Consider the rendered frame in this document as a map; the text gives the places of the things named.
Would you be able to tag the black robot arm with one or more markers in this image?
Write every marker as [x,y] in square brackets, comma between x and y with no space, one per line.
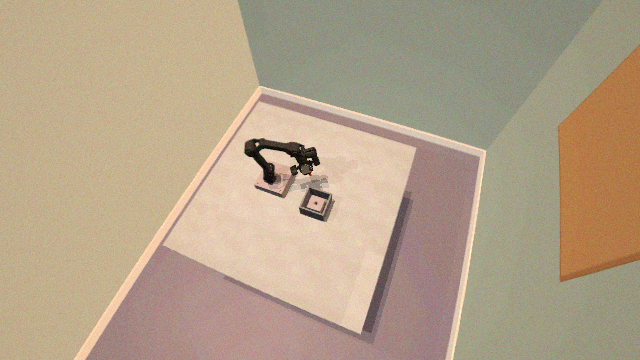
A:
[291,148]

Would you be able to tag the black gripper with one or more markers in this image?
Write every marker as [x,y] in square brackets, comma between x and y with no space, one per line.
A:
[315,161]

